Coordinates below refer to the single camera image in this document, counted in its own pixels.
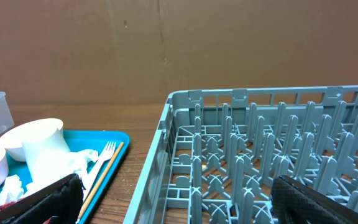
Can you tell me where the wooden chopstick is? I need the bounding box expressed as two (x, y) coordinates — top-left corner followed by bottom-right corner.
(76, 142), (124, 223)

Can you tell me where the white paper cup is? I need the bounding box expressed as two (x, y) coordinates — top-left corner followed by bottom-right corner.
(21, 125), (71, 182)

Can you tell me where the twisted white napkin lower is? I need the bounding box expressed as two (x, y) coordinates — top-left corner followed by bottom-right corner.
(0, 175), (24, 205)

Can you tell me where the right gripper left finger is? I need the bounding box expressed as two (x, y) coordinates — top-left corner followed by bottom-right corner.
(0, 174), (83, 224)

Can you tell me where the white plastic fork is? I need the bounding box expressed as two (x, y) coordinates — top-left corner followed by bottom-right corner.
(83, 141), (116, 201)

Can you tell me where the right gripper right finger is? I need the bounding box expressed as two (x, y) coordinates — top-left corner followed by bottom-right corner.
(270, 175), (358, 224)

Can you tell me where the teal serving tray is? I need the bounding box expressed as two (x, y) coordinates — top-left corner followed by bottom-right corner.
(0, 130), (131, 224)

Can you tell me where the grey dishwasher rack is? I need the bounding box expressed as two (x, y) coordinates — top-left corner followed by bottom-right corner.
(124, 85), (358, 223)

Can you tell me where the red ketchup packet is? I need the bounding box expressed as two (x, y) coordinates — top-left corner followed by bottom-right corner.
(0, 200), (18, 211)

